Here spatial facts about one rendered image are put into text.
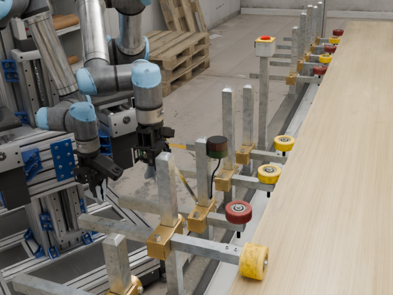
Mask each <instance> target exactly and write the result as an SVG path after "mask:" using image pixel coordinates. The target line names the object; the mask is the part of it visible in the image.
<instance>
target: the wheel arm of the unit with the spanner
mask: <svg viewBox="0 0 393 295"><path fill-rule="evenodd" d="M118 205H119V207H122V208H128V209H131V210H137V211H143V212H148V213H151V214H157V215H160V206H159V202H157V201H152V200H145V199H142V198H136V197H130V196H126V195H121V196H120V197H119V198H118ZM192 210H193V208H188V207H182V206H178V213H179V214H180V215H182V216H183V217H184V219H185V220H186V221H187V217H188V216H189V214H190V213H191V211H192ZM206 224H207V225H211V226H215V227H220V228H225V229H229V230H232V231H237V232H244V230H245V228H246V224H241V225H237V224H232V223H230V222H229V221H228V220H227V219H226V217H225V215H224V214H218V213H214V212H209V214H208V215H207V217H206Z"/></svg>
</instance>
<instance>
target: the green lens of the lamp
mask: <svg viewBox="0 0 393 295"><path fill-rule="evenodd" d="M227 155H228V147H227V149H226V150H224V151H222V152H213V151H211V150H209V149H208V156H209V157H211V158H213V159H222V158H224V157H226V156H227Z"/></svg>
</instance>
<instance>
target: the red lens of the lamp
mask: <svg viewBox="0 0 393 295"><path fill-rule="evenodd" d="M209 138H210V137H209ZM226 139H227V138H226ZM207 143H208V149H209V150H212V151H223V150H225V149H227V147H228V139H227V141H226V142H225V143H221V144H213V143H210V142H208V140H207Z"/></svg>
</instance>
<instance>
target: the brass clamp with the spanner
mask: <svg viewBox="0 0 393 295"><path fill-rule="evenodd" d="M217 208H218V205H217V202H216V200H215V199H214V198H212V202H211V204H210V205H209V207H204V206H200V205H198V203H197V204H196V206H195V207H194V209H193V210H192V211H191V213H190V214H189V216H188V217H187V223H188V231H192V232H197V233H200V234H203V232H204V230H205V229H206V227H207V226H208V225H207V224H206V217H207V215H208V214H209V212H214V213H215V209H217ZM194 212H198V213H199V218H193V215H194Z"/></svg>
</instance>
